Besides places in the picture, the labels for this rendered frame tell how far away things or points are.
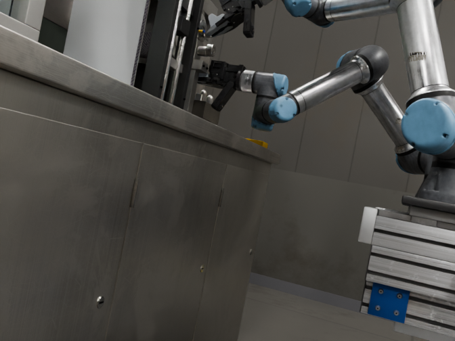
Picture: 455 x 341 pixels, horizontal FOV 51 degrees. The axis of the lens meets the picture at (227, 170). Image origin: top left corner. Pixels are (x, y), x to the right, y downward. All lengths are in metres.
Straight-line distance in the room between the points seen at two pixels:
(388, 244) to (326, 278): 2.43
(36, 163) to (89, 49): 0.80
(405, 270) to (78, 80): 0.89
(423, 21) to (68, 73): 0.88
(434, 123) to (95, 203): 0.74
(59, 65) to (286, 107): 0.91
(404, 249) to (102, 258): 0.73
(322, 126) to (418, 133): 2.57
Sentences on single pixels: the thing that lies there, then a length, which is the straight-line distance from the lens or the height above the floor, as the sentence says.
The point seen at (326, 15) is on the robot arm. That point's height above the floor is 1.35.
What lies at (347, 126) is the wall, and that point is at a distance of 3.68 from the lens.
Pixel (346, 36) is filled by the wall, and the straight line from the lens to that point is 3.85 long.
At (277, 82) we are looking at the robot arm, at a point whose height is 1.11.
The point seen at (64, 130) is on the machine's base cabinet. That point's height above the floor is 0.81.
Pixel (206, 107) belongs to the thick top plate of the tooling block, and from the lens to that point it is 1.76.
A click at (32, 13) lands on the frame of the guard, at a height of 0.95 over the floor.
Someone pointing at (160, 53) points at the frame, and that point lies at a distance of 1.25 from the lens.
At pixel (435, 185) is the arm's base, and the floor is 0.86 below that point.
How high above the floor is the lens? 0.79
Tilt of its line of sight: level
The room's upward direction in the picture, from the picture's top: 11 degrees clockwise
